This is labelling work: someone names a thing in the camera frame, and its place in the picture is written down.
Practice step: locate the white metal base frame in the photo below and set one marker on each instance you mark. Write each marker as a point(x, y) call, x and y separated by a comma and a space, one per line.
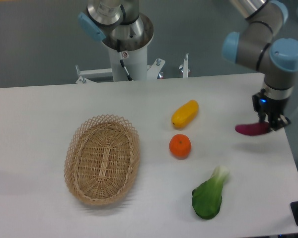
point(154, 71)

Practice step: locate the woven wicker basket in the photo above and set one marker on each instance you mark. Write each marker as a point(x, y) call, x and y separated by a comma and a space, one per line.
point(102, 160)

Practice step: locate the orange tangerine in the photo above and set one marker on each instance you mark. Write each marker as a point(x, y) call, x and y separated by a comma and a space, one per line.
point(180, 146)

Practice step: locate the purple sweet potato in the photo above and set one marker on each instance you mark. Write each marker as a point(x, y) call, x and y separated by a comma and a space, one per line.
point(254, 129)

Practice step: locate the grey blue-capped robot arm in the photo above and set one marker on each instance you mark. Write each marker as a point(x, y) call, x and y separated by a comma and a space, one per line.
point(255, 48)

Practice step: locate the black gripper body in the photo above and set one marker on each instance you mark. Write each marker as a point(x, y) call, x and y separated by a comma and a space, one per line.
point(273, 102)

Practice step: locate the green bok choy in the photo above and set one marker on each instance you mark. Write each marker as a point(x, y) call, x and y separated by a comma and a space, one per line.
point(207, 197)

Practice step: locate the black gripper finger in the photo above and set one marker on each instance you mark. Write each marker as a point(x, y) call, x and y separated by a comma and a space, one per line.
point(278, 121)
point(258, 101)

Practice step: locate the yellow mango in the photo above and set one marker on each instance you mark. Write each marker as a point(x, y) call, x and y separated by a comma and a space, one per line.
point(185, 114)

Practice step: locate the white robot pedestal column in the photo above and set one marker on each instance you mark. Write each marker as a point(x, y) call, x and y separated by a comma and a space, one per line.
point(127, 47)

